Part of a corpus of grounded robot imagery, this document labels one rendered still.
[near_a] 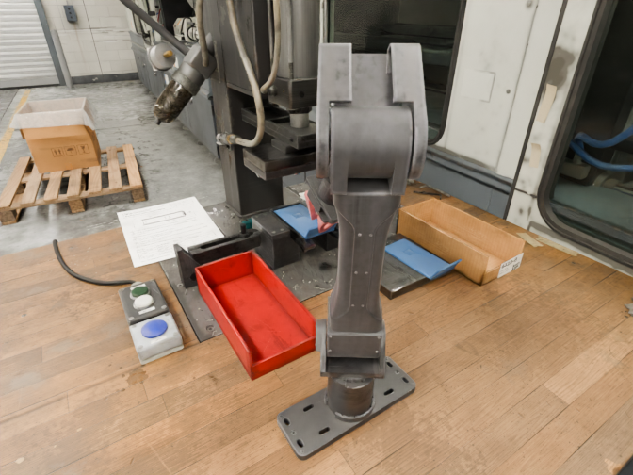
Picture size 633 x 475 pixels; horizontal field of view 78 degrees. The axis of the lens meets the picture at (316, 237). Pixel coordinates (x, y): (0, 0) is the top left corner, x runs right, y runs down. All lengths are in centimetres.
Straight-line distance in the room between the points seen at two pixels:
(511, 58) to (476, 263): 59
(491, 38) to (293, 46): 66
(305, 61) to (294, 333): 47
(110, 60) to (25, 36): 143
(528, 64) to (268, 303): 86
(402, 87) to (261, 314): 49
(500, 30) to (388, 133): 93
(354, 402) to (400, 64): 40
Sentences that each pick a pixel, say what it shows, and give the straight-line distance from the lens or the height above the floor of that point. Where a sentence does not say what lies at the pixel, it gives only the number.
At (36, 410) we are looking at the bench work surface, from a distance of 71.
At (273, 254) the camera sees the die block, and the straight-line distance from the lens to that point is 82.
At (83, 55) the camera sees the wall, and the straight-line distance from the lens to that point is 992.
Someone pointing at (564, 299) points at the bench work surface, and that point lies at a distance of 90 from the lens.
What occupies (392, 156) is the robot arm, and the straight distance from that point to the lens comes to 33.
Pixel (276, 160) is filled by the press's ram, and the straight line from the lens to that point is 74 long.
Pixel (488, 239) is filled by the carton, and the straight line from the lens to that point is 96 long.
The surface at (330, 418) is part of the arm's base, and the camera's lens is 58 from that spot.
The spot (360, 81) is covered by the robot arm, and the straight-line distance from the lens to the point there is 40.
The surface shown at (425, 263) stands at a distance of 84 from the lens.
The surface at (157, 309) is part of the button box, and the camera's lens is 74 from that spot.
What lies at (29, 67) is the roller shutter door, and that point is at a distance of 993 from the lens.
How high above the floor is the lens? 139
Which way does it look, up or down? 31 degrees down
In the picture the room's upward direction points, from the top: straight up
